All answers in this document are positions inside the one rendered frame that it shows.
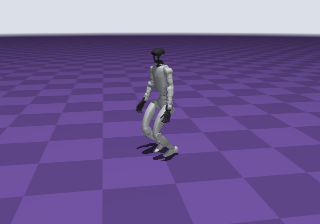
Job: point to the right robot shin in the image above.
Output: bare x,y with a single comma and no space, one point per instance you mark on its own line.
150,136

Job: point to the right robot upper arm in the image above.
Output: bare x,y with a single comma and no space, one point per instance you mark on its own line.
151,82

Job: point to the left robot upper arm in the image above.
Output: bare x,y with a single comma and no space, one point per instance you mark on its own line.
169,76

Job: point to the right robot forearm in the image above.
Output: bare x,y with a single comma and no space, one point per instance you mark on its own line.
147,93

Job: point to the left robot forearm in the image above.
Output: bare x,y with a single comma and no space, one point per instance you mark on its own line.
170,97

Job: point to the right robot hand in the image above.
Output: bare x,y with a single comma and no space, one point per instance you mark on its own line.
140,105

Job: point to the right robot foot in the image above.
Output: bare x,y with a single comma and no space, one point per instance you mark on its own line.
158,148

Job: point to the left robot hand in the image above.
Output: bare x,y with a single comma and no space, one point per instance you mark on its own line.
166,115

